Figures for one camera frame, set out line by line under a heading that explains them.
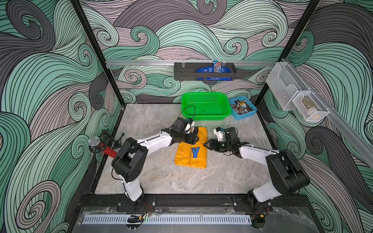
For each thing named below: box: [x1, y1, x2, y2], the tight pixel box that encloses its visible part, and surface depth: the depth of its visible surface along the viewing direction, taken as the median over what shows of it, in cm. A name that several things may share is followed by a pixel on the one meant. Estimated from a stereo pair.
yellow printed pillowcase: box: [174, 126, 207, 169], surface depth 91 cm
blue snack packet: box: [196, 60, 234, 81], surface depth 93 cm
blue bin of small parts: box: [228, 96, 258, 121], surface depth 120 cm
